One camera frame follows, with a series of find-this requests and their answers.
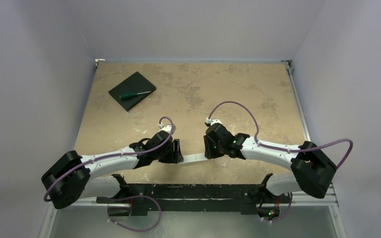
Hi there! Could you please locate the white remote control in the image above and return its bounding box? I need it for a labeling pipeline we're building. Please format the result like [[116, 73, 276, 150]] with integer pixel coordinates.
[[178, 153, 208, 165]]

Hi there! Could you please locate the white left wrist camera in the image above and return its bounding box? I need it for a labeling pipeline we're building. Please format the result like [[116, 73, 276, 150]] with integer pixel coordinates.
[[158, 123, 176, 134]]

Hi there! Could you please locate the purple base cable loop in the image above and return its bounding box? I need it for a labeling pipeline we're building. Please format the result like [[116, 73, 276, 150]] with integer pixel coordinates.
[[107, 196, 162, 233]]

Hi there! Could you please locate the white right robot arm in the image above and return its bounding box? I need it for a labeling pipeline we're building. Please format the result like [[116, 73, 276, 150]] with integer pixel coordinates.
[[203, 122, 337, 202]]

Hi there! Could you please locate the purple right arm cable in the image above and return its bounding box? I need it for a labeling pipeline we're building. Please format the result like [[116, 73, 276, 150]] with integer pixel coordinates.
[[206, 101, 354, 170]]

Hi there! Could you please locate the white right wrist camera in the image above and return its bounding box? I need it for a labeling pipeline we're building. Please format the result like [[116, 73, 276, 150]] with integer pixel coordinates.
[[204, 118, 222, 127]]

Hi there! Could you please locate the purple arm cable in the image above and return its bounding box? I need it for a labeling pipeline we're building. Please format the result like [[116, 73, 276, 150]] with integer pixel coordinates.
[[206, 101, 354, 170], [43, 117, 175, 202]]

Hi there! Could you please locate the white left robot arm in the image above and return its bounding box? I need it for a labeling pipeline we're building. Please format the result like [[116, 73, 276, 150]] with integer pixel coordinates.
[[41, 130, 184, 209]]

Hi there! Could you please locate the black foam block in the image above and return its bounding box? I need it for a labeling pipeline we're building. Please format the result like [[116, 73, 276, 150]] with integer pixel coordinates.
[[108, 72, 156, 112]]

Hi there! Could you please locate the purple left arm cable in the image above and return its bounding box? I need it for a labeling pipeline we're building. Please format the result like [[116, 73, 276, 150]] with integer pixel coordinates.
[[43, 117, 175, 202]]

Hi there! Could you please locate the green handled screwdriver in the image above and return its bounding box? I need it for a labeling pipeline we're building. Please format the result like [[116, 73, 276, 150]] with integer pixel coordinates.
[[120, 91, 152, 100]]

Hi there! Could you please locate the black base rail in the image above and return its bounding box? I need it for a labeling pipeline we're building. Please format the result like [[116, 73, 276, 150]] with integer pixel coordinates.
[[96, 183, 290, 216]]

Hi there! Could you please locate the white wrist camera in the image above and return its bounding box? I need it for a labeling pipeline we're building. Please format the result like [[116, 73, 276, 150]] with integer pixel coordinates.
[[204, 118, 222, 127], [158, 123, 176, 134]]

